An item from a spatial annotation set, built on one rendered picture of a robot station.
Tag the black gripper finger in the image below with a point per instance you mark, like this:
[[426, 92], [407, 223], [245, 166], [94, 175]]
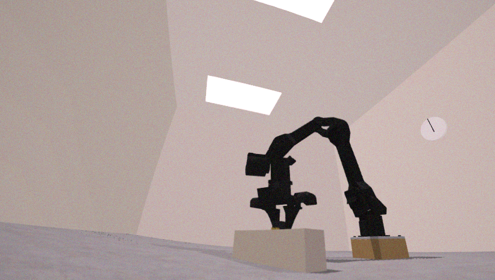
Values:
[[291, 213], [273, 213]]

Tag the black two-prong charger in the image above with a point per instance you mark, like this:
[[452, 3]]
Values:
[[278, 225]]

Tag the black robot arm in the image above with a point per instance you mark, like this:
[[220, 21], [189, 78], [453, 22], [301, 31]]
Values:
[[360, 196]]

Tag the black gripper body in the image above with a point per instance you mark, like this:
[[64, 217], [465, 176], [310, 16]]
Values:
[[301, 197]]

